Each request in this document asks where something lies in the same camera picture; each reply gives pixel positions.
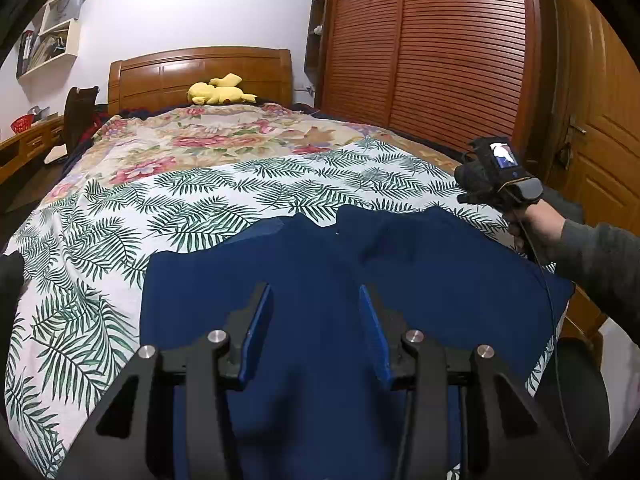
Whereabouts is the leaf print bed sheet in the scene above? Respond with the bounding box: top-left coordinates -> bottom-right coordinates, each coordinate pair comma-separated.
2,140 -> 556,478

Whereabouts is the wooden desk cabinet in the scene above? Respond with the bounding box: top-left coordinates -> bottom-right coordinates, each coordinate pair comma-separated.
0,115 -> 66,186

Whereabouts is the louvered wooden wardrobe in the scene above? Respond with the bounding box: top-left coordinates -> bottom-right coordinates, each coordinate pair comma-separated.
302,0 -> 551,181

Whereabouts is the person's right hand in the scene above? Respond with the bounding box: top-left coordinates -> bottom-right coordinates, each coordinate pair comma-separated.
504,204 -> 569,264

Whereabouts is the wooden door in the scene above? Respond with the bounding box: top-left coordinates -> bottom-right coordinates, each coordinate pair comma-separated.
545,0 -> 640,346

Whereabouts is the dark chair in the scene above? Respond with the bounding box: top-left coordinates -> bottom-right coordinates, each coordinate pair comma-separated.
64,86 -> 99,148

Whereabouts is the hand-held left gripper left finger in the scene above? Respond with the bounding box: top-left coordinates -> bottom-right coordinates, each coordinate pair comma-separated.
57,282 -> 273,480

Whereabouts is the black cable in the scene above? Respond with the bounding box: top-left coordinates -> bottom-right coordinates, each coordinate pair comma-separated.
517,212 -> 588,468

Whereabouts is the white wall shelf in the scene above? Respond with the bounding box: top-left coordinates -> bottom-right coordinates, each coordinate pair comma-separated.
15,0 -> 93,80

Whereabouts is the yellow plush toy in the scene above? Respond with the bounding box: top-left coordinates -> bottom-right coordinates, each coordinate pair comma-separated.
187,74 -> 257,107

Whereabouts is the navy blue suit jacket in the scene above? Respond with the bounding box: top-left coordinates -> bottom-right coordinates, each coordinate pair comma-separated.
140,205 -> 573,480

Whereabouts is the floral blanket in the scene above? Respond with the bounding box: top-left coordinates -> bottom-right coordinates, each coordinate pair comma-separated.
47,102 -> 396,201

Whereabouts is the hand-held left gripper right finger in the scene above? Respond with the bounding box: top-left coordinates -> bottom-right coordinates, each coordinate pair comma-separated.
359,284 -> 583,480

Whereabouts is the person's right forearm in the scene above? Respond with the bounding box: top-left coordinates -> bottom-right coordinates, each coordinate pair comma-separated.
550,220 -> 640,313

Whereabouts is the wooden headboard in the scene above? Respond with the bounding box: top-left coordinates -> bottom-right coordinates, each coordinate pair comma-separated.
107,47 -> 293,116

